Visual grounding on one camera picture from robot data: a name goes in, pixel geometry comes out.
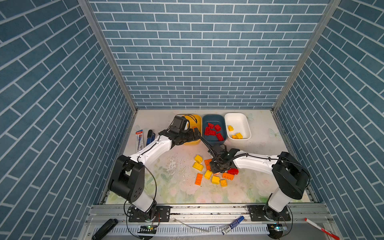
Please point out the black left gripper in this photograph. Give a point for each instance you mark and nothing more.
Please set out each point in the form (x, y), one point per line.
(191, 137)

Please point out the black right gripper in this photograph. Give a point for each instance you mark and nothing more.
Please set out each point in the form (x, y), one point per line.
(213, 169)

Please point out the red two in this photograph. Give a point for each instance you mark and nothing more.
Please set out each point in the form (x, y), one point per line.
(211, 125)

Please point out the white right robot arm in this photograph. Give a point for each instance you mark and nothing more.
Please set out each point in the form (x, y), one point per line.
(292, 178)

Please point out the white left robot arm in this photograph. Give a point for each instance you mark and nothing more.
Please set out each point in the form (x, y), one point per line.
(128, 175)

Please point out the red brick cluster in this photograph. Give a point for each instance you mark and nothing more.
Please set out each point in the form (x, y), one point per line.
(233, 171)

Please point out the orange two by four brick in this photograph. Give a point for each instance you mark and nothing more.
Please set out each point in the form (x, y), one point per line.
(228, 176)

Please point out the yellow small cube brick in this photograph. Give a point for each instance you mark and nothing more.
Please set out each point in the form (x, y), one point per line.
(208, 174)

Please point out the yellow plastic bin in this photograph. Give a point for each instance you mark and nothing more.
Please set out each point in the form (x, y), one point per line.
(195, 121)

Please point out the small yellow-orange square brick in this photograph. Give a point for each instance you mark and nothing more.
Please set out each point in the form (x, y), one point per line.
(223, 183)

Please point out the yellow curved brick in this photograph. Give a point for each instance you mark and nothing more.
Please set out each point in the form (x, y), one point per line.
(198, 166)

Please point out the blue stapler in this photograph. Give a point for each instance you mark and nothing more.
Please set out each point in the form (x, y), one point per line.
(150, 137)

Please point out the orange brick lying apart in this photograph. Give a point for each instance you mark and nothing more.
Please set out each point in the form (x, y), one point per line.
(199, 179)

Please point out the white plastic bin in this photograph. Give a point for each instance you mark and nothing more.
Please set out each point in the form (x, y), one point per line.
(240, 124)

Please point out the teal plastic bin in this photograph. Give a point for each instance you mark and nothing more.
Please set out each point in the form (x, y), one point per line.
(214, 129)

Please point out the marker pen package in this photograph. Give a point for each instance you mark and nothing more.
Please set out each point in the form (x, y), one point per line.
(139, 140)

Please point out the blue marker pen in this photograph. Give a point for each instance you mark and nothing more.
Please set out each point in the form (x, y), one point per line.
(232, 225)

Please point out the black stapler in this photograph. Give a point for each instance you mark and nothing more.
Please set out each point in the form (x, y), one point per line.
(105, 229)

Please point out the red white marker pen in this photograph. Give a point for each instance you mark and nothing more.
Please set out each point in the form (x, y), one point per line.
(322, 229)

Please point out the aluminium front rail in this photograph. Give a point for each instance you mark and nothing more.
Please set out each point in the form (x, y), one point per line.
(206, 221)

